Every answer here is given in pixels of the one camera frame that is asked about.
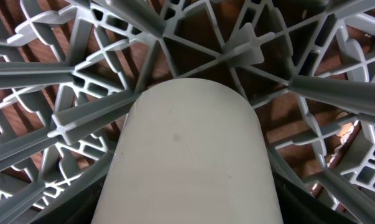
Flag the white cup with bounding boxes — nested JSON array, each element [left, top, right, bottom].
[[92, 78, 282, 224]]

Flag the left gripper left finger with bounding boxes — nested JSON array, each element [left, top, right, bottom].
[[31, 175, 107, 224]]

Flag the grey dishwasher rack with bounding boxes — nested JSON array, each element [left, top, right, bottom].
[[0, 1, 375, 223]]

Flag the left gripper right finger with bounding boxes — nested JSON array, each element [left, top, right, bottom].
[[272, 172, 354, 224]]

